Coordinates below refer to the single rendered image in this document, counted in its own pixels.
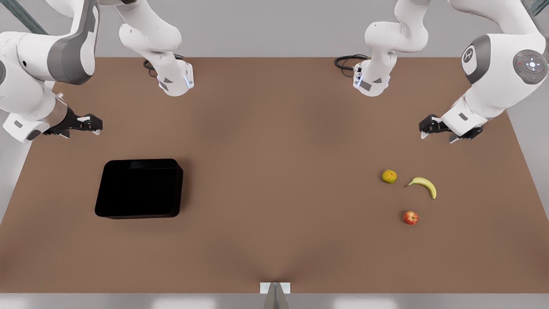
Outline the black cable loop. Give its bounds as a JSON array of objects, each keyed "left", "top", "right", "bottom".
[
  {"left": 143, "top": 54, "right": 185, "bottom": 79},
  {"left": 334, "top": 54, "right": 370, "bottom": 78}
]

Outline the black storage box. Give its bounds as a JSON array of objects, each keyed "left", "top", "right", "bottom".
[{"left": 95, "top": 159, "right": 184, "bottom": 219}]

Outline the yellow banana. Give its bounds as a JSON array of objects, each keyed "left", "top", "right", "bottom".
[{"left": 404, "top": 177, "right": 437, "bottom": 200}]

